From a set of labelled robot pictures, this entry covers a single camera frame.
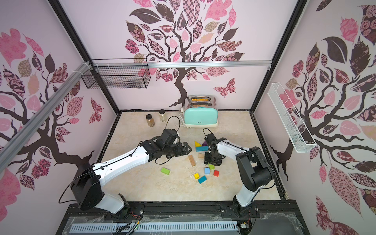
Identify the light blue cube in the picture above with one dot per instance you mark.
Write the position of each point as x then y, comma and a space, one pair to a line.
206, 171

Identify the green block centre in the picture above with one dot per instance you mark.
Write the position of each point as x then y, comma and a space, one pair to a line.
165, 171

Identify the beige spice jar black lid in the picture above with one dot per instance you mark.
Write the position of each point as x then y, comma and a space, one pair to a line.
162, 114

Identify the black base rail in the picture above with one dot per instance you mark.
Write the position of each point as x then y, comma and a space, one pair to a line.
225, 209

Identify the natural wood plank block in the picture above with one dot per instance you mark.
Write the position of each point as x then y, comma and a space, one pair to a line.
192, 161

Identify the white cable duct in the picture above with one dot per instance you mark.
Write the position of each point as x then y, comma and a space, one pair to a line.
151, 228

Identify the aluminium rail left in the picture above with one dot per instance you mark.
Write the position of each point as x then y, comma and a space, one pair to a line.
16, 143

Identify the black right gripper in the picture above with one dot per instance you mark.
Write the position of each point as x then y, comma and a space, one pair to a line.
213, 156

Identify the white wire shelf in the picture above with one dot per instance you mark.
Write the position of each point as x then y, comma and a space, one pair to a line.
284, 101

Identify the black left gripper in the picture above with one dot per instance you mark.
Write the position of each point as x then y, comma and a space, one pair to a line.
179, 152

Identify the red cube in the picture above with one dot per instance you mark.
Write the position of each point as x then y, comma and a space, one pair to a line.
216, 173

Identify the aluminium rail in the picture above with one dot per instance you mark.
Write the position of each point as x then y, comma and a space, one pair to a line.
16, 143
252, 63

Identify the mint green toaster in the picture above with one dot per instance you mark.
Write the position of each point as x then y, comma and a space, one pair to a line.
200, 111

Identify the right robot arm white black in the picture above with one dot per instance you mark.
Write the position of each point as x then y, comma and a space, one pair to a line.
255, 171

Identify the long teal block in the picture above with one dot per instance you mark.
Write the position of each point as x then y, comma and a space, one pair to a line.
201, 148

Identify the black wire basket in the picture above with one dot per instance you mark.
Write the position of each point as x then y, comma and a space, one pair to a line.
118, 74

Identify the teal block lower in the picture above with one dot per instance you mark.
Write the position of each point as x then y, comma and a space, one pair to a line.
202, 179

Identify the brown spice jar black lid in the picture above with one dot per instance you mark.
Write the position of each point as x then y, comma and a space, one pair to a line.
150, 120

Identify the aluminium rail back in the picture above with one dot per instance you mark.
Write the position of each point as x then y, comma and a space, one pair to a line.
252, 63

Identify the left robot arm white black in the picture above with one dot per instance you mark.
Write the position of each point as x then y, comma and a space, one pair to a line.
89, 179

